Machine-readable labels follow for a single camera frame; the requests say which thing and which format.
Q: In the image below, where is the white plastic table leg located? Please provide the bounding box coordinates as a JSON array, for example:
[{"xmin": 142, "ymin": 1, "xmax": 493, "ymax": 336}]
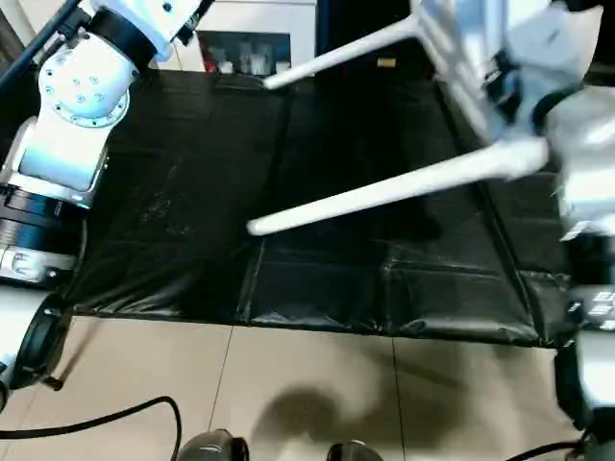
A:
[
  {"xmin": 245, "ymin": 140, "xmax": 553, "ymax": 239},
  {"xmin": 261, "ymin": 17, "xmax": 423, "ymax": 92}
]

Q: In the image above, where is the black cabinet with yellow label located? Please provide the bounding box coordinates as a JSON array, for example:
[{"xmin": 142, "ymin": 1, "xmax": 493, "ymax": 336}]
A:
[{"xmin": 314, "ymin": 0, "xmax": 437, "ymax": 84}]

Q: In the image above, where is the white glass-door cabinet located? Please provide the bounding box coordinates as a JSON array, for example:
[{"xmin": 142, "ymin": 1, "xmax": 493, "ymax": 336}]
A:
[{"xmin": 174, "ymin": 0, "xmax": 320, "ymax": 78}]

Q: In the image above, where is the black work mat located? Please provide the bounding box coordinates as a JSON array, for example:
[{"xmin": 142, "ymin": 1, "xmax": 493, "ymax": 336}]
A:
[{"xmin": 60, "ymin": 65, "xmax": 586, "ymax": 351}]

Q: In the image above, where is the dark robot lower body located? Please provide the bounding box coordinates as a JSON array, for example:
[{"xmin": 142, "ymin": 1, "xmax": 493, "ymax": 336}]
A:
[{"xmin": 176, "ymin": 427, "xmax": 384, "ymax": 461}]

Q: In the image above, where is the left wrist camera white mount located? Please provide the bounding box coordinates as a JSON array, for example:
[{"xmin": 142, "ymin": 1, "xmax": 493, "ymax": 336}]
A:
[{"xmin": 92, "ymin": 0, "xmax": 216, "ymax": 63}]

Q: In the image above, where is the black table frame leg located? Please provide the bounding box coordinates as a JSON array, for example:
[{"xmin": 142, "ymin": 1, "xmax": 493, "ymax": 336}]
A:
[{"xmin": 44, "ymin": 319, "xmax": 101, "ymax": 392}]

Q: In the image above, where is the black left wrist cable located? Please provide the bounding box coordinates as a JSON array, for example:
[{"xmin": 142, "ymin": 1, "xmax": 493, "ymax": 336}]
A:
[{"xmin": 0, "ymin": 0, "xmax": 185, "ymax": 461}]

